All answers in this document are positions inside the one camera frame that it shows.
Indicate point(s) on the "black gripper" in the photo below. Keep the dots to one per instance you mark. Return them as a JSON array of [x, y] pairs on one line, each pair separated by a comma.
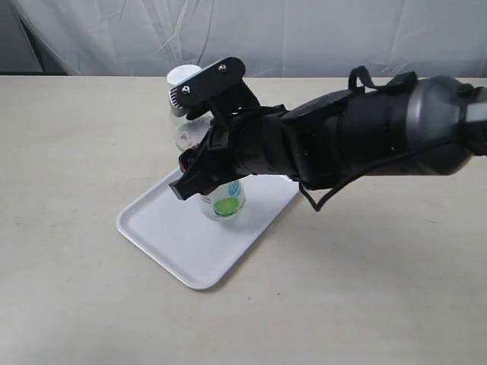
[[252, 143]]

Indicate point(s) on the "white plastic tray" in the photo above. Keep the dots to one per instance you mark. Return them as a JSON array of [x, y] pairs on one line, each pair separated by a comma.
[[195, 250]]

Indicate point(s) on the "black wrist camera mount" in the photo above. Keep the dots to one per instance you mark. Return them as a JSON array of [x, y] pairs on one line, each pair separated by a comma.
[[218, 88]]

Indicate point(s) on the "clear bottle green label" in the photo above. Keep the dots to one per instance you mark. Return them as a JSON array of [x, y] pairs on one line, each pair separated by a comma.
[[225, 202]]

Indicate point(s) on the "white backdrop curtain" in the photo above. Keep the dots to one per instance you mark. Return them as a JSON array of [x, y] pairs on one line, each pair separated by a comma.
[[274, 38]]

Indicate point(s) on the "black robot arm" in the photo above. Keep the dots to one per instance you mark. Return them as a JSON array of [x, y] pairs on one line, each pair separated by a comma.
[[407, 127]]

